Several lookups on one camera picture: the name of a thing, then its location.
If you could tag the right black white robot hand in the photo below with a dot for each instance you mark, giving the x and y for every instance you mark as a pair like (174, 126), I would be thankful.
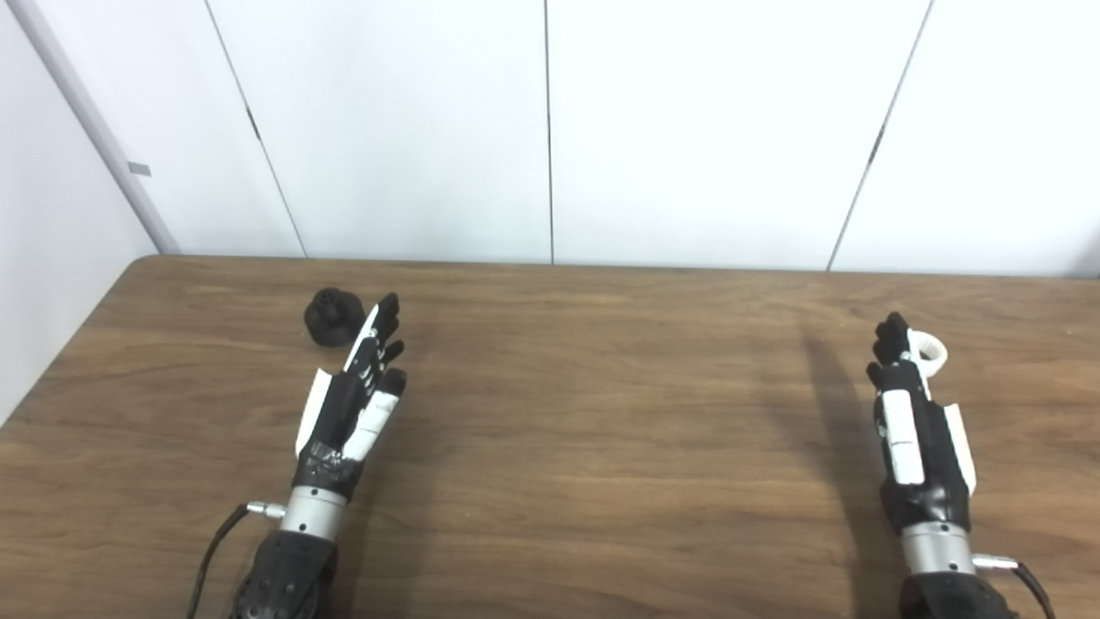
(924, 447)

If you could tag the round black part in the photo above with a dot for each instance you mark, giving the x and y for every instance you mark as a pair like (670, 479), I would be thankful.
(328, 320)

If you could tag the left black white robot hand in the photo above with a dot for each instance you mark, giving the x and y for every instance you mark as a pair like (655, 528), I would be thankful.
(339, 413)

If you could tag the grey wall corner post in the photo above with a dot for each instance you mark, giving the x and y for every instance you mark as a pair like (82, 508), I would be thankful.
(86, 112)

